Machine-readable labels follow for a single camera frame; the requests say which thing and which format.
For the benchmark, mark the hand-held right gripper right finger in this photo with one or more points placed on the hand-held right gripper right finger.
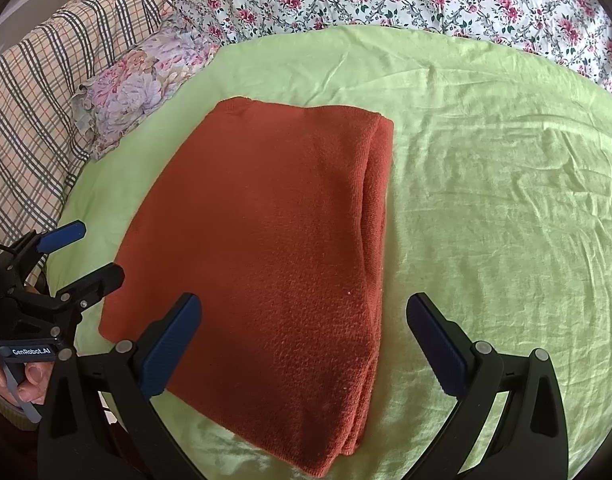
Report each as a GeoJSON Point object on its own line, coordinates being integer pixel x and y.
{"type": "Point", "coordinates": [443, 347]}

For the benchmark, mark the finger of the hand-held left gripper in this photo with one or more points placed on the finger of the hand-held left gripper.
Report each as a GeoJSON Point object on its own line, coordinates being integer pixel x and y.
{"type": "Point", "coordinates": [61, 237]}
{"type": "Point", "coordinates": [93, 282]}

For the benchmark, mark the person's left hand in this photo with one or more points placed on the person's left hand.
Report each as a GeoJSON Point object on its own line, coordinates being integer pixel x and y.
{"type": "Point", "coordinates": [33, 377]}

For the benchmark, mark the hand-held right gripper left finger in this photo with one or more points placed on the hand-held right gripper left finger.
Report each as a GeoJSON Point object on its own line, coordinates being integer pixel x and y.
{"type": "Point", "coordinates": [168, 347]}

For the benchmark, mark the beige plaid cloth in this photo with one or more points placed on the beige plaid cloth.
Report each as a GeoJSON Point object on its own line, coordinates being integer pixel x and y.
{"type": "Point", "coordinates": [36, 85]}

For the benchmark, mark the lavender floral pillow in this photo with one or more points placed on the lavender floral pillow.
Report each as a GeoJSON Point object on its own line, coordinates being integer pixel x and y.
{"type": "Point", "coordinates": [136, 85]}

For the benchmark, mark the light green bed sheet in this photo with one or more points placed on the light green bed sheet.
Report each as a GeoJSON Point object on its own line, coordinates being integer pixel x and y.
{"type": "Point", "coordinates": [485, 185]}

